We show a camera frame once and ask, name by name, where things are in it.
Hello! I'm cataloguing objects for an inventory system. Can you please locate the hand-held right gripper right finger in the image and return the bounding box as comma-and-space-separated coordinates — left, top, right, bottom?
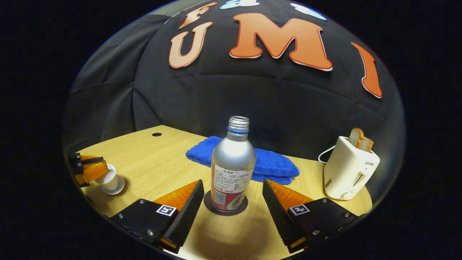
262, 179, 367, 254

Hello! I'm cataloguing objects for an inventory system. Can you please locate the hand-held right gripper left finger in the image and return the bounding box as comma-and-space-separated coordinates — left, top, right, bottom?
110, 179, 205, 254

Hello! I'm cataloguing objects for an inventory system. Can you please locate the white teacup lid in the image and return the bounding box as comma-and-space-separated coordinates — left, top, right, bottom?
95, 164, 117, 185

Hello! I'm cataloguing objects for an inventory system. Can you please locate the dark round coaster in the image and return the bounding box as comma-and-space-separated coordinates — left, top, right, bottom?
203, 190, 249, 216

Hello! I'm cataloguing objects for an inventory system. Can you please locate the silver water bottle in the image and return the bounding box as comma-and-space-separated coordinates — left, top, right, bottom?
211, 116, 256, 212

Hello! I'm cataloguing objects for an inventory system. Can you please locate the white teacup saucer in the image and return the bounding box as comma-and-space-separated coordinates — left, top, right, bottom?
102, 176, 125, 196

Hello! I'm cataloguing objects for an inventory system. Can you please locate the folded blue towel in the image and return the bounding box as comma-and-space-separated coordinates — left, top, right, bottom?
186, 136, 300, 185

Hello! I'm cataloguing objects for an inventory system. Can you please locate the white toaster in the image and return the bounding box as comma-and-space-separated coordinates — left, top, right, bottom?
323, 136, 381, 201

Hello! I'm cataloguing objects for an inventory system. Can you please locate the white toaster cable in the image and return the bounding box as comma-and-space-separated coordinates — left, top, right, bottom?
318, 145, 338, 165

